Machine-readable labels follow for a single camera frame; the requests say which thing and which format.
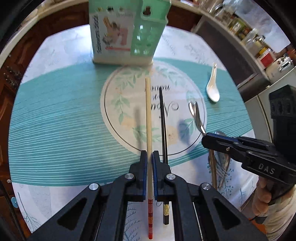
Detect teal striped table mat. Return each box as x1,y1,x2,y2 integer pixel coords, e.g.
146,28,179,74
9,25,254,232

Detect steel fork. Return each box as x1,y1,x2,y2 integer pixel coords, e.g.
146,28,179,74
215,152,231,189

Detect brown wooden kitchen cabinets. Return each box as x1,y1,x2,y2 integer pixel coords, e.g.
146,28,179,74
0,2,93,232

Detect black chopstick gold band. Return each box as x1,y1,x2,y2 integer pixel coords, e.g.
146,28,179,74
159,87,170,225

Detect cream chopstick red end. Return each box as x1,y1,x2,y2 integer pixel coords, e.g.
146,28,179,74
145,77,153,240

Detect red label jar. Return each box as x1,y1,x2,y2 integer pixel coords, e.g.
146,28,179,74
258,49,276,69

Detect steel spoon wooden handle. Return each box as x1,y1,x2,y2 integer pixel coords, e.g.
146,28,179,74
189,101,217,189

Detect white ceramic spoon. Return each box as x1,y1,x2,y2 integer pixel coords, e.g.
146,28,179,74
206,63,220,103

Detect mint green tableware holder box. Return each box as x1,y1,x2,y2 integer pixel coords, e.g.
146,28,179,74
88,1,171,66

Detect person's hand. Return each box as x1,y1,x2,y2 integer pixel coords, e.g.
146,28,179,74
252,177,273,216

